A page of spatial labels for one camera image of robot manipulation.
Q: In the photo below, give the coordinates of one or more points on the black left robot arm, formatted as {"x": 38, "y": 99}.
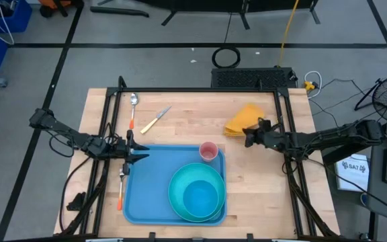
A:
{"x": 62, "y": 129}

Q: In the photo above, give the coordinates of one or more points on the orange and black object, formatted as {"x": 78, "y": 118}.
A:
{"x": 54, "y": 4}

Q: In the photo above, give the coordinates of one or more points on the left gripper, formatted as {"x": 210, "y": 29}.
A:
{"x": 129, "y": 136}

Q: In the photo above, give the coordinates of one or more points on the blue plastic tray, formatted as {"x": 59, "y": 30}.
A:
{"x": 150, "y": 188}

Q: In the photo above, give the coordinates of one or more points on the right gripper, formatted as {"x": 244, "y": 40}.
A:
{"x": 264, "y": 136}

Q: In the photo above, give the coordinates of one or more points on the black metal table frame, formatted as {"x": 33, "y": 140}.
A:
{"x": 197, "y": 90}

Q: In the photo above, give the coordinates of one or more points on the orange cloth napkin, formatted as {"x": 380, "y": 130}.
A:
{"x": 242, "y": 119}

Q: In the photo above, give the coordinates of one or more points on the pink plastic cup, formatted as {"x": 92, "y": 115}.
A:
{"x": 209, "y": 152}

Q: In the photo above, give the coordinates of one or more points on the black perforated computer case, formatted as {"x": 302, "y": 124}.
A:
{"x": 252, "y": 78}

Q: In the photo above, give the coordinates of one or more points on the black room divider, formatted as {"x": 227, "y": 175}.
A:
{"x": 234, "y": 5}

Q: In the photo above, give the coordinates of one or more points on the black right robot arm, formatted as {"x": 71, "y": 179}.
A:
{"x": 331, "y": 136}

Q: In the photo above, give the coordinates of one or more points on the black floor bar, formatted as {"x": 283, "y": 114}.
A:
{"x": 119, "y": 11}

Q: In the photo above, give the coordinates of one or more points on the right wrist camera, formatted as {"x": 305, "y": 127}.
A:
{"x": 272, "y": 140}

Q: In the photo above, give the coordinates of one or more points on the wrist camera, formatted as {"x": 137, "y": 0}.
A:
{"x": 272, "y": 140}
{"x": 120, "y": 147}

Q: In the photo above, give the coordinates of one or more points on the yellow plug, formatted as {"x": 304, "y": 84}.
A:
{"x": 309, "y": 86}

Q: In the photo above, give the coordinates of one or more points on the small black clamp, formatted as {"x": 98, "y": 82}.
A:
{"x": 76, "y": 201}

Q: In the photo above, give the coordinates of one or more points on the teal plate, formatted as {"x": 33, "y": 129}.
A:
{"x": 180, "y": 198}

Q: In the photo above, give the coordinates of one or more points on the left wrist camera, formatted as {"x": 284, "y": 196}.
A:
{"x": 120, "y": 147}

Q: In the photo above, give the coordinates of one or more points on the white SA7 paper sign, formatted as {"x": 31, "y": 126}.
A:
{"x": 353, "y": 173}

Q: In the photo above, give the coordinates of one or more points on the blue bowl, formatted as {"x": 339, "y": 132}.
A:
{"x": 201, "y": 199}

